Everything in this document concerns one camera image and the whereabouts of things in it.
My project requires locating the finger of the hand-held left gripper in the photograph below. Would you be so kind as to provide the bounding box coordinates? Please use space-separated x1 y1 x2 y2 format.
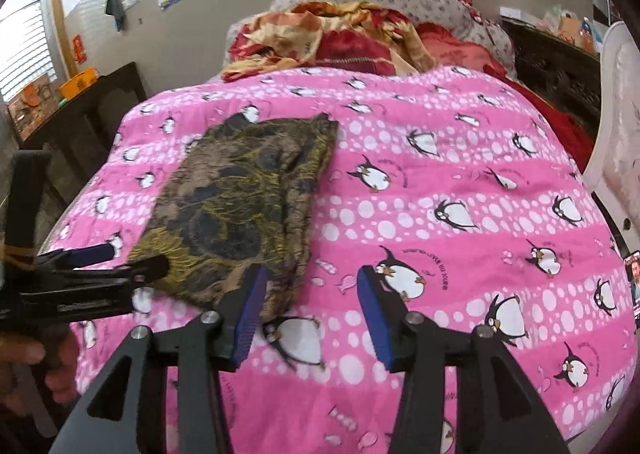
37 255 169 287
35 243 117 269

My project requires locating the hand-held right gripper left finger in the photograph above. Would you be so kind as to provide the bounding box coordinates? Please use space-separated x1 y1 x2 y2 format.
50 263 272 454

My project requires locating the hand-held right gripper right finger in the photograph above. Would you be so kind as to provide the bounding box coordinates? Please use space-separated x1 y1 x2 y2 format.
356 265 571 454

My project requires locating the brown floral dress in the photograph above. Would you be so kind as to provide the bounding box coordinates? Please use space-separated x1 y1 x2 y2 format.
127 113 340 321

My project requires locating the person's left hand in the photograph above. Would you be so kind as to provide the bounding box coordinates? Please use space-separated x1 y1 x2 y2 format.
0 323 81 405

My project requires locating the dark wooden side cabinet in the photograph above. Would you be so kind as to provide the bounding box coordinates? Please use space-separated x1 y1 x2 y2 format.
20 61 148 245

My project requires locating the pink penguin blanket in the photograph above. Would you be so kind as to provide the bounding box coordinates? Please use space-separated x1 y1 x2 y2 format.
47 65 628 454

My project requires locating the cardboard box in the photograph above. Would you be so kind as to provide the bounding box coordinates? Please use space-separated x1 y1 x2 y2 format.
7 74 58 140

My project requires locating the orange box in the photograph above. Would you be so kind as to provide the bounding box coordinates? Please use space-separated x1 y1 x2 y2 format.
59 68 98 100

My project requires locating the window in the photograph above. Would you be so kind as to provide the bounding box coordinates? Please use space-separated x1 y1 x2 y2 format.
0 0 66 102

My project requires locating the dark hanging cloth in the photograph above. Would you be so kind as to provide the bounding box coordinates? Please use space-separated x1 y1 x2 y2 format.
104 0 126 31

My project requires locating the smartphone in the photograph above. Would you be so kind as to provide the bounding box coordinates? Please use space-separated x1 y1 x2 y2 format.
622 249 640 320

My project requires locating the red bedsheet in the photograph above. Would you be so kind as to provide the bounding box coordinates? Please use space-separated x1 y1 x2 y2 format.
500 74 596 170

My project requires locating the salmon pink cloth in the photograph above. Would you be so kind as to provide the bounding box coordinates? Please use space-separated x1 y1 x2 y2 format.
417 23 506 80

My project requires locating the red and yellow floral quilt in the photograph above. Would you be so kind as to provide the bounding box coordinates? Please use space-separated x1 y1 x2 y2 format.
221 0 436 83

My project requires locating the white upholstered chair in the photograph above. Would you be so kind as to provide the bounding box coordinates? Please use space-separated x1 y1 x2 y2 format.
582 21 640 235

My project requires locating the red patterned cloth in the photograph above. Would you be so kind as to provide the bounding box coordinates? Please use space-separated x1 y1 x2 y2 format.
455 0 488 25

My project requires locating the blue bottle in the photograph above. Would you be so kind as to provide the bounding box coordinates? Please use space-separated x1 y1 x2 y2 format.
580 16 599 53

